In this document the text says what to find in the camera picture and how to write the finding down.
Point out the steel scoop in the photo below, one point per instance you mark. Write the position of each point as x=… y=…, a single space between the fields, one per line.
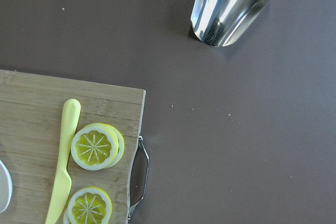
x=221 y=23

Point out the white ceramic spoon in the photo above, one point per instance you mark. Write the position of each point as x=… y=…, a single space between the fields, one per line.
x=6 y=187

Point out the bamboo cutting board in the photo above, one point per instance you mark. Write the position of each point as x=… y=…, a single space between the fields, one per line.
x=39 y=117

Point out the upper lemon slice stack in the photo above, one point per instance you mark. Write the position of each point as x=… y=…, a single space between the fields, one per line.
x=97 y=146

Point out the yellow plastic knife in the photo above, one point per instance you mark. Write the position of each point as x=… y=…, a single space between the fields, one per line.
x=62 y=182

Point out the lower lemon slice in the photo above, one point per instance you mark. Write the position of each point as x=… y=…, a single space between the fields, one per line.
x=89 y=205

